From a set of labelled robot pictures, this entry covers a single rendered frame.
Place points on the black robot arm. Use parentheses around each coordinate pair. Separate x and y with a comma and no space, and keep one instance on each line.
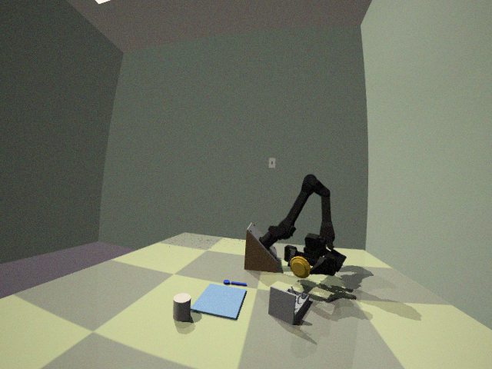
(316,242)

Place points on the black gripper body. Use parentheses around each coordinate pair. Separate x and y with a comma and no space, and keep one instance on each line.
(312,257)

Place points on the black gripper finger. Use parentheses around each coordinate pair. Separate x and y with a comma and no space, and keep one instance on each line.
(291,254)
(318,269)

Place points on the blue square mat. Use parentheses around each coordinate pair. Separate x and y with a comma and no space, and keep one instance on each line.
(220,301)

